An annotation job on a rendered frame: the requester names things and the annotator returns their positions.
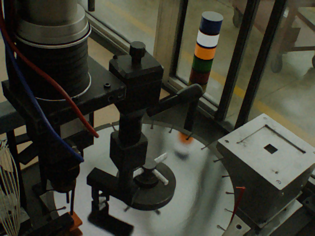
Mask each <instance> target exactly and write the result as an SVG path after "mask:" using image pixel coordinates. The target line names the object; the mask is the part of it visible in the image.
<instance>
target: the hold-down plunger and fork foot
mask: <svg viewBox="0 0 315 236"><path fill-rule="evenodd" d="M133 173H134V169H132V170H129V171H126V172H123V173H121V172H119V177H116V176H113V175H111V174H110V173H107V172H105V171H103V170H101V169H99V168H96V167H94V168H93V170H92V171H91V172H90V173H89V174H88V176H87V185H89V186H91V197H92V199H93V201H94V202H95V204H96V206H98V205H99V191H101V192H103V193H104V194H105V198H106V201H109V197H110V196H112V197H114V198H117V199H119V200H121V201H124V202H125V203H127V204H129V205H132V204H133V202H134V200H135V199H136V197H138V195H139V189H140V188H139V186H136V185H134V184H132V182H133Z"/></svg>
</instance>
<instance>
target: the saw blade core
mask: <svg viewBox="0 0 315 236"><path fill-rule="evenodd" d="M151 127H152V124H142V132H143V133H144V135H145V136H146V138H147V139H148V140H149V141H148V148H147V155H146V157H149V158H153V159H156V158H158V157H159V156H161V155H162V154H165V153H168V154H169V157H168V158H166V159H165V160H164V161H162V163H164V164H166V165H167V166H168V167H169V168H170V169H171V170H172V171H173V173H174V175H175V178H176V181H177V184H176V188H175V192H174V194H173V196H172V197H171V198H170V199H169V200H168V202H166V203H165V204H163V205H161V206H158V207H152V208H143V207H138V206H134V205H129V204H127V203H125V202H124V201H121V200H119V199H117V198H114V197H112V196H110V197H109V201H105V202H103V203H99V205H98V206H96V204H95V202H94V201H93V199H92V197H91V186H89V185H87V176H88V174H89V173H90V172H91V171H92V170H93V168H94V167H96V168H99V169H101V170H103V171H105V172H107V173H110V174H111V175H113V176H116V174H117V171H118V169H117V167H116V166H115V164H114V163H113V162H112V160H111V159H110V157H109V151H110V133H111V132H114V128H113V127H108V128H105V129H102V130H100V131H97V133H98V134H99V138H97V139H96V138H95V137H94V144H93V145H91V146H89V147H87V148H86V149H83V151H84V159H85V161H84V162H83V163H80V164H79V166H80V173H79V175H78V177H77V178H76V187H75V197H74V212H75V213H76V214H77V216H79V217H80V219H81V220H82V222H83V225H81V226H79V227H78V228H76V229H74V230H72V231H69V230H68V232H69V233H70V234H71V235H72V236H222V235H223V234H224V232H225V231H226V229H227V227H228V225H229V223H230V220H231V217H232V212H233V210H234V189H233V184H232V181H231V179H230V177H228V176H229V174H228V172H227V170H226V169H225V167H224V165H223V164H222V162H221V161H219V159H218V157H217V156H216V155H214V154H213V153H212V152H211V151H210V150H209V149H208V148H205V147H206V146H205V145H204V144H202V143H201V142H199V141H198V140H196V139H194V138H192V137H190V136H188V135H186V134H185V133H183V132H180V131H178V130H174V129H172V131H171V133H169V132H170V130H171V128H168V127H164V126H159V125H153V129H151ZM188 137H190V138H189V139H188V140H186V139H187V138H188ZM204 148H205V149H204ZM201 149H204V150H201ZM217 161H218V162H217ZM213 162H216V163H213ZM222 177H224V178H222ZM53 192H54V201H55V205H56V210H59V211H57V212H58V214H59V216H60V215H63V214H64V213H66V212H70V203H71V192H72V190H71V191H70V192H69V199H70V203H69V204H68V203H67V198H66V193H59V192H57V191H55V190H54V191H53ZM226 193H229V194H226ZM63 207H66V209H62V208H63ZM60 209H62V210H60ZM225 210H227V211H225ZM217 226H219V227H220V228H217ZM221 228H222V229H221ZM224 230H225V231H224Z"/></svg>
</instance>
